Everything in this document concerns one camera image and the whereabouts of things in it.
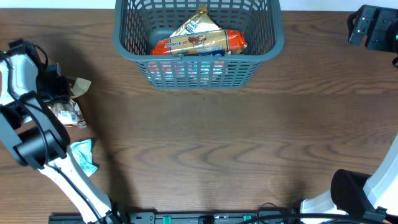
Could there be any white brown nuts bag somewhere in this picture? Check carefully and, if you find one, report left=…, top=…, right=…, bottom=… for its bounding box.
left=46, top=77, right=92, bottom=129

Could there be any Kleenex tissue multipack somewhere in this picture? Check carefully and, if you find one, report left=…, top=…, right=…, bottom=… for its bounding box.
left=136, top=55, right=232, bottom=89

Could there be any grey plastic basket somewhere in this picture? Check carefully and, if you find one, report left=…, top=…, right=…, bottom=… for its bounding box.
left=113, top=0, right=284, bottom=90

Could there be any gold foil snack bag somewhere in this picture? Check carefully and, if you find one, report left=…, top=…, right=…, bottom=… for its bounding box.
left=170, top=4, right=221, bottom=37

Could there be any orange spaghetti packet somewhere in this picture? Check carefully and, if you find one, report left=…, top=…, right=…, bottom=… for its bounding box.
left=150, top=29, right=248, bottom=56

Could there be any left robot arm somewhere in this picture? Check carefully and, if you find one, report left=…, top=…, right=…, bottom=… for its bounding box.
left=1, top=39, right=127, bottom=223

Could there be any teal white small sachet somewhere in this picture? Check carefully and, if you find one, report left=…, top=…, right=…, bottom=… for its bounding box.
left=70, top=139, right=98, bottom=177

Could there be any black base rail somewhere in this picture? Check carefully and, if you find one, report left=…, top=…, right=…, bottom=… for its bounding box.
left=48, top=210, right=299, bottom=224

